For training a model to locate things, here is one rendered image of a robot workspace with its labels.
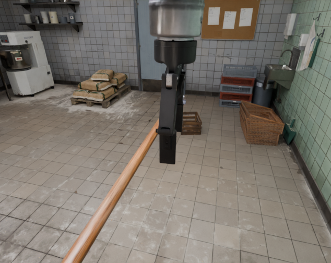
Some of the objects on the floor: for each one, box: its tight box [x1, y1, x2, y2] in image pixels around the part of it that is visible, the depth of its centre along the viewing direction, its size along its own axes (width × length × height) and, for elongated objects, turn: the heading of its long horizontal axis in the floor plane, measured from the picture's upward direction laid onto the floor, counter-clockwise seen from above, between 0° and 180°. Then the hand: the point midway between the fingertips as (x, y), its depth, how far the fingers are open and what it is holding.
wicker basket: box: [239, 111, 280, 146], centre depth 315 cm, size 49×56×28 cm
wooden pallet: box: [70, 85, 131, 109], centre depth 474 cm, size 120×80×14 cm, turn 165°
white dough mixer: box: [0, 31, 55, 97], centre depth 477 cm, size 92×59×132 cm, turn 165°
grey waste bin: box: [252, 77, 274, 110], centre depth 415 cm, size 37×37×55 cm
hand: (172, 140), depth 46 cm, fingers open, 13 cm apart
